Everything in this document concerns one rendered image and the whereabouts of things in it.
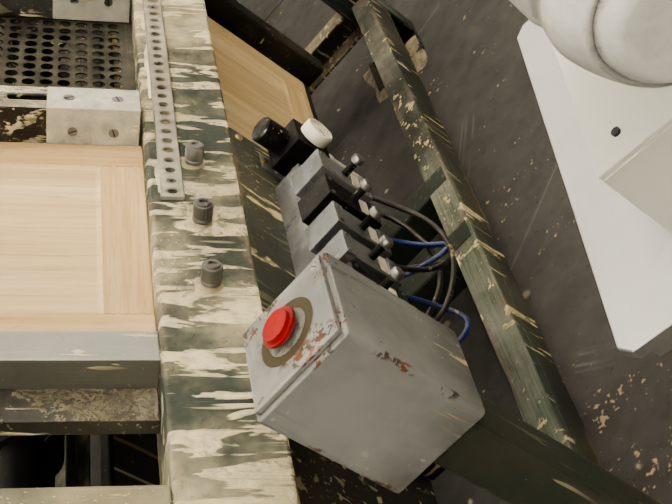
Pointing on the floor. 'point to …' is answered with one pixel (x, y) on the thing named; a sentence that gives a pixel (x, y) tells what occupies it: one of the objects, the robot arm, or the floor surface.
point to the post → (531, 465)
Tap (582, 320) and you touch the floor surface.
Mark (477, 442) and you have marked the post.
